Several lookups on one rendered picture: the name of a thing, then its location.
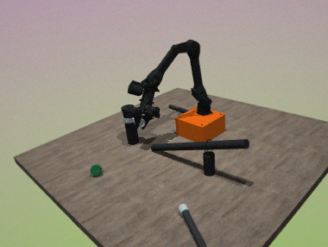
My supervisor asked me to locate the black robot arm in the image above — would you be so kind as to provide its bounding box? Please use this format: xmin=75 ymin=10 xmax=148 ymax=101
xmin=128 ymin=40 xmax=212 ymax=116

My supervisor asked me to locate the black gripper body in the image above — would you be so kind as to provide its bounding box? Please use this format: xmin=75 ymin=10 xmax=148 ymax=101
xmin=127 ymin=98 xmax=160 ymax=118

